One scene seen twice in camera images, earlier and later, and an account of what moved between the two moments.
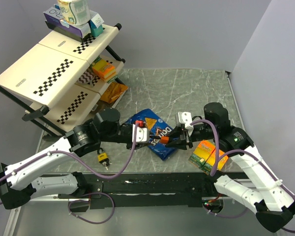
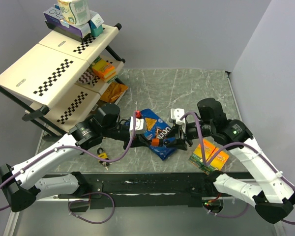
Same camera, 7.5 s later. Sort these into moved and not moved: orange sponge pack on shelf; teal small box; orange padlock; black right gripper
Moved: orange padlock
Not moved: black right gripper; orange sponge pack on shelf; teal small box
